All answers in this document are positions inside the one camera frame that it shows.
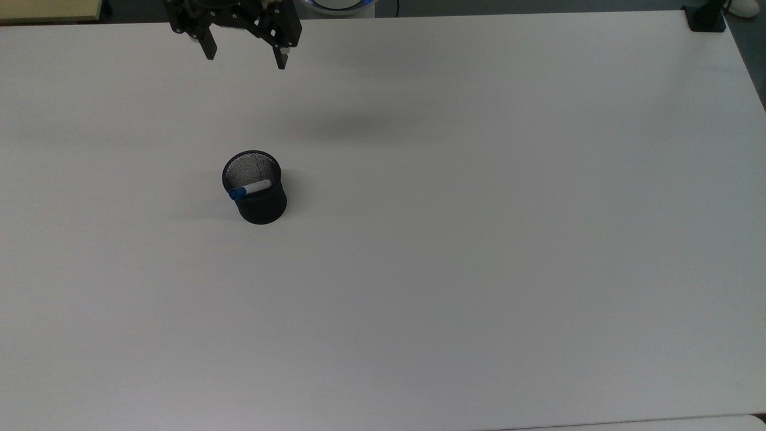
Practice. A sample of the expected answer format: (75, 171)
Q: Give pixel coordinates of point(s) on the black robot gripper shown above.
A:
(233, 13)

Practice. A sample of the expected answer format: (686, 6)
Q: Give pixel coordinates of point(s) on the white shoe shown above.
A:
(744, 6)

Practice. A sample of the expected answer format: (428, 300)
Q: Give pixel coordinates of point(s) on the white marker with blue cap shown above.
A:
(250, 189)

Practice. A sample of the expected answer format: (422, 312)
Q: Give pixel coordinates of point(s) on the black mesh pen cup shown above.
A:
(258, 206)

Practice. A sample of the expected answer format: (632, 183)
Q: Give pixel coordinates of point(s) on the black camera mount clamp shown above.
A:
(706, 17)

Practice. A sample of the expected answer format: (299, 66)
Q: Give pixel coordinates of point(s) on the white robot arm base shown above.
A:
(335, 6)

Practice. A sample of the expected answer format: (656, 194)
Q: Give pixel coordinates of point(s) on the pale yellow board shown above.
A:
(48, 9)

